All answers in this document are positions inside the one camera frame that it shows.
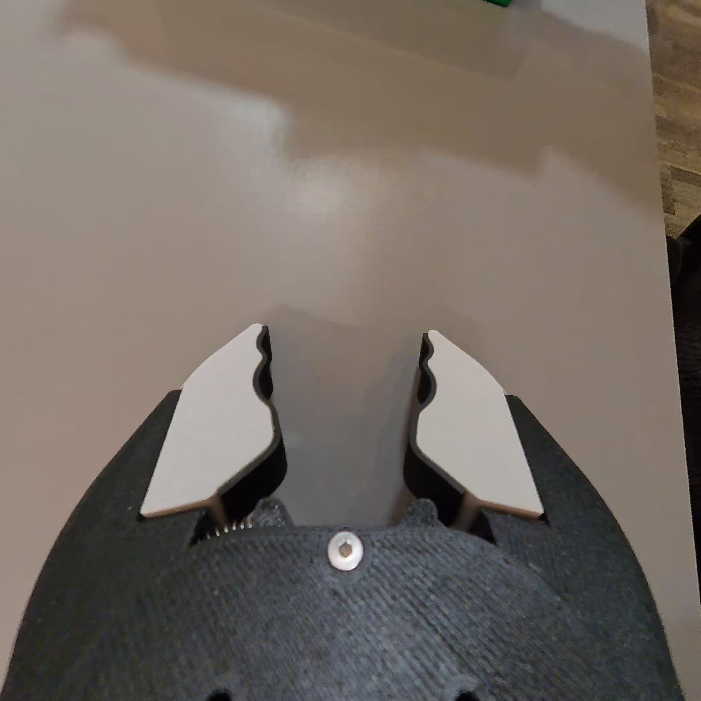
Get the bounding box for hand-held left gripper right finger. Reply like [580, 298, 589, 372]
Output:
[404, 330, 545, 531]

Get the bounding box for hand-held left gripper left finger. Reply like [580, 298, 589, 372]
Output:
[139, 324, 288, 529]

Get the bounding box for grey desk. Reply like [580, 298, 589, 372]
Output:
[0, 0, 701, 658]

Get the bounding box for person's dark clothing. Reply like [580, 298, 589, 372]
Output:
[667, 216, 701, 548]

